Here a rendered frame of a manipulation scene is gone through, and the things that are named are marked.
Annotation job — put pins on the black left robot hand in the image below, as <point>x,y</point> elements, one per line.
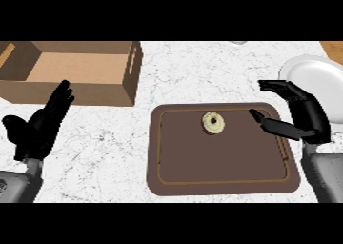
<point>39,127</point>

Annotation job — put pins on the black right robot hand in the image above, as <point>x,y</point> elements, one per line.
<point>307,114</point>

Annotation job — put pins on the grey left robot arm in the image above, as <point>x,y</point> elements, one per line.
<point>16,182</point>

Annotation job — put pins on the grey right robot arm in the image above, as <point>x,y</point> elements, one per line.
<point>327,174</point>

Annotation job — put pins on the white plate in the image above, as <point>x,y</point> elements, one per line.
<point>327,82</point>

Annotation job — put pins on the cream cupcake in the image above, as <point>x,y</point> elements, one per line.
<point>212,122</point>

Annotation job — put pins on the brown tray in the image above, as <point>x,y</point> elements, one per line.
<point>217,158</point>

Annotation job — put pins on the brown cardboard box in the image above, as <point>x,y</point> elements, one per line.
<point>71,71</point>

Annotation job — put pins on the brown wooden board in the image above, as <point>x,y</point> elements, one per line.
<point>341,52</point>

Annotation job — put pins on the pale grey object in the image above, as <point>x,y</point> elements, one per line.
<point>239,42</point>

